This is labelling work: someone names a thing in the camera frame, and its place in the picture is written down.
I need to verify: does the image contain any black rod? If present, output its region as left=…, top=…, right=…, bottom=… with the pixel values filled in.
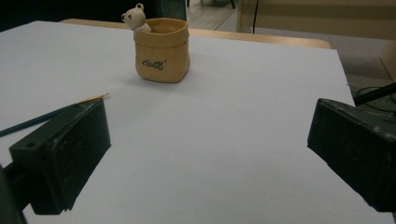
left=353, top=81, right=396, bottom=106

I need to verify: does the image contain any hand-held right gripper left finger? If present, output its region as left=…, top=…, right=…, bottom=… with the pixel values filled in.
left=8, top=98, right=112, bottom=216

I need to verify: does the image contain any tan bear pen holder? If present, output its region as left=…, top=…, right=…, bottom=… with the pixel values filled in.
left=120, top=3, right=191, bottom=84

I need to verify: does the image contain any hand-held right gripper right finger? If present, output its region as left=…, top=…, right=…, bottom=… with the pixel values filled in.
left=306, top=98, right=396, bottom=213

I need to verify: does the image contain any black floor cable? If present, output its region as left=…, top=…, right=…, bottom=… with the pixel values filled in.
left=354, top=85, right=396, bottom=115

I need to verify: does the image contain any white table sheet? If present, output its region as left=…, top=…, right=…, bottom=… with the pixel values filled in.
left=0, top=20, right=396, bottom=224

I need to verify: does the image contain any thin black hanging cable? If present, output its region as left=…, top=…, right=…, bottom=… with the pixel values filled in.
left=251, top=0, right=261, bottom=35

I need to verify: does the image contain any dark pencil with yellow end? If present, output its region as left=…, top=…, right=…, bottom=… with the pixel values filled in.
left=0, top=92, right=110, bottom=138

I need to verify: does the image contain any beige cabinet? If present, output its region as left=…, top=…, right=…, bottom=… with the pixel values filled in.
left=235, top=0, right=396, bottom=41

